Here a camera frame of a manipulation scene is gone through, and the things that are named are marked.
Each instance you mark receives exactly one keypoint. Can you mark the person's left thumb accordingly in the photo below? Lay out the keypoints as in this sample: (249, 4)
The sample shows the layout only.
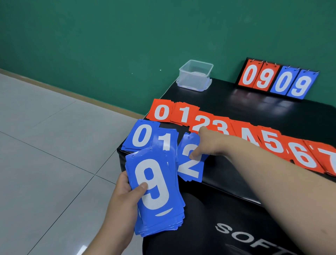
(137, 189)

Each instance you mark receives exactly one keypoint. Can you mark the person's left forearm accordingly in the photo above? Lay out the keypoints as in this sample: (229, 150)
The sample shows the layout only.
(110, 244)

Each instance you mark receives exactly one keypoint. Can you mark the blue scoreboard flip card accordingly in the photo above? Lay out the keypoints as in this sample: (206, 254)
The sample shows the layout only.
(284, 81)
(301, 85)

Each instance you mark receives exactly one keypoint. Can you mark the person's left hand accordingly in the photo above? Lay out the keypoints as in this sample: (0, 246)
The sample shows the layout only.
(120, 205)

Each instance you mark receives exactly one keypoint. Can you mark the black padded box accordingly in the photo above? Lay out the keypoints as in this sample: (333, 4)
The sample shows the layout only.
(262, 110)

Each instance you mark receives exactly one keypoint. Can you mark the black flip scoreboard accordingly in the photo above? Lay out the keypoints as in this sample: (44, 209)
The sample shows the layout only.
(278, 78)

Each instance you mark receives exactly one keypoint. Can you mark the person's right hand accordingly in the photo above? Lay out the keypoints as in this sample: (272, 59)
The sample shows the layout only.
(214, 144)

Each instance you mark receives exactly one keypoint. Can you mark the blue number card pile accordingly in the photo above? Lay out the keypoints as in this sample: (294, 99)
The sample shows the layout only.
(166, 140)
(140, 135)
(193, 170)

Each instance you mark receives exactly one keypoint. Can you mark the red scoreboard flip card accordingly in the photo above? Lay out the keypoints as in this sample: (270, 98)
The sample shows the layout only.
(265, 78)
(249, 75)

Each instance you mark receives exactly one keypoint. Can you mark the row of red number cards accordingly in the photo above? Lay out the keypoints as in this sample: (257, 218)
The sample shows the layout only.
(275, 143)

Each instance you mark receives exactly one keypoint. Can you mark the thick stack of blue cards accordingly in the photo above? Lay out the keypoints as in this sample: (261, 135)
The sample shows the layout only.
(157, 207)

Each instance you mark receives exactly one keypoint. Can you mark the clear plastic container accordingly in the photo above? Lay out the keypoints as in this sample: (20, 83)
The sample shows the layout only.
(195, 73)

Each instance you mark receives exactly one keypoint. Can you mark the person's right forearm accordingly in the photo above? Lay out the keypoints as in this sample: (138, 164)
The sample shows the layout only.
(283, 189)

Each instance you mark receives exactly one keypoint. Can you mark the person's right thumb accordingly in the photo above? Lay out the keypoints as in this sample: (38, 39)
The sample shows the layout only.
(195, 154)

